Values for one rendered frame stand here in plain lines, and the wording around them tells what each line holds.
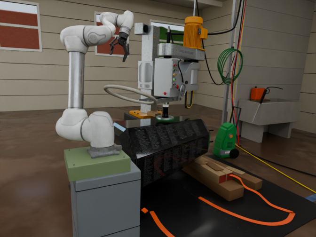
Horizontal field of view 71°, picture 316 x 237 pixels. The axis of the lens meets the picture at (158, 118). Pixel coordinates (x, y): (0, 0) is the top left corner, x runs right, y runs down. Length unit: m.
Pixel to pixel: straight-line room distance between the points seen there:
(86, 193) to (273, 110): 4.42
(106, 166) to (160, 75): 1.40
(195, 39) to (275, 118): 2.91
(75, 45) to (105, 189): 0.92
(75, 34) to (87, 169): 0.86
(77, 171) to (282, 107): 4.72
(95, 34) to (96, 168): 0.81
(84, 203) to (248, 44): 4.74
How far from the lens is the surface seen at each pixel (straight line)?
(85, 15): 8.60
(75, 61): 1.59
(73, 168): 1.36
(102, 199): 1.47
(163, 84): 2.48
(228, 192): 2.74
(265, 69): 5.89
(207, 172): 2.93
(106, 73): 8.56
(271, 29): 5.97
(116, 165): 1.41
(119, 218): 1.58
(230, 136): 3.91
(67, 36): 1.64
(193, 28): 3.12
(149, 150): 2.27
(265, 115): 5.07
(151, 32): 3.38
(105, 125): 1.44
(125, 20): 2.06
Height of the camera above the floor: 1.43
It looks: 12 degrees down
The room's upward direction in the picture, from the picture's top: 2 degrees clockwise
